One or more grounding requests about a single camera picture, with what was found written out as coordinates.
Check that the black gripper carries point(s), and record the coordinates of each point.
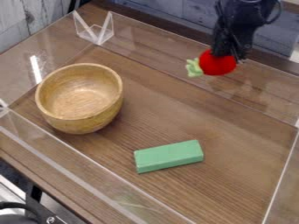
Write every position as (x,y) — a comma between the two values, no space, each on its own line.
(232,34)

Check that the red plush strawberry toy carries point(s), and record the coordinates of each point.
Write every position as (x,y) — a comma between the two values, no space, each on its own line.
(210,65)

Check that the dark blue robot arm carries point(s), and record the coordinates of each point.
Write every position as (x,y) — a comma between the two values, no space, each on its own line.
(264,10)

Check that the green rectangular block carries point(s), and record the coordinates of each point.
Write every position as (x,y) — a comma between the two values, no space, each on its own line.
(168,156)

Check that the wooden bowl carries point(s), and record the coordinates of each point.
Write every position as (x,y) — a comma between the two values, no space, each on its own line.
(79,97)

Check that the clear acrylic tray enclosure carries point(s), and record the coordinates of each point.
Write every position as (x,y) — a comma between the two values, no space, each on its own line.
(243,117)

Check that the black metal table frame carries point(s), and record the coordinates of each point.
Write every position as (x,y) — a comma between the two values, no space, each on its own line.
(53,213)

